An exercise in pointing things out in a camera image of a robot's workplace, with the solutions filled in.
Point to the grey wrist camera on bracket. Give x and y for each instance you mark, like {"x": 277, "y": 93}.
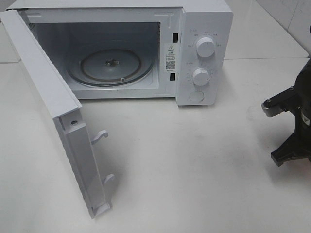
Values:
{"x": 287, "y": 100}

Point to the white microwave door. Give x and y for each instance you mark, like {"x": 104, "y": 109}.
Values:
{"x": 62, "y": 108}

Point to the white microwave knob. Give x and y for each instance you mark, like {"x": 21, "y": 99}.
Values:
{"x": 205, "y": 46}
{"x": 200, "y": 77}

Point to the white microwave oven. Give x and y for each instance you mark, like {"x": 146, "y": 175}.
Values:
{"x": 166, "y": 29}

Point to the white lower microwave knob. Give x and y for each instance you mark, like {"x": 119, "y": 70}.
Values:
{"x": 200, "y": 77}

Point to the round door release button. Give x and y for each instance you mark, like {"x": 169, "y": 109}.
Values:
{"x": 196, "y": 96}

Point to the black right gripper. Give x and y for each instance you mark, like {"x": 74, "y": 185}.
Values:
{"x": 301, "y": 147}

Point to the white upper microwave knob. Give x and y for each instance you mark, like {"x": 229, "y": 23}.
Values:
{"x": 205, "y": 46}

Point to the glass microwave turntable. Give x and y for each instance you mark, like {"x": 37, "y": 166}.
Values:
{"x": 110, "y": 67}

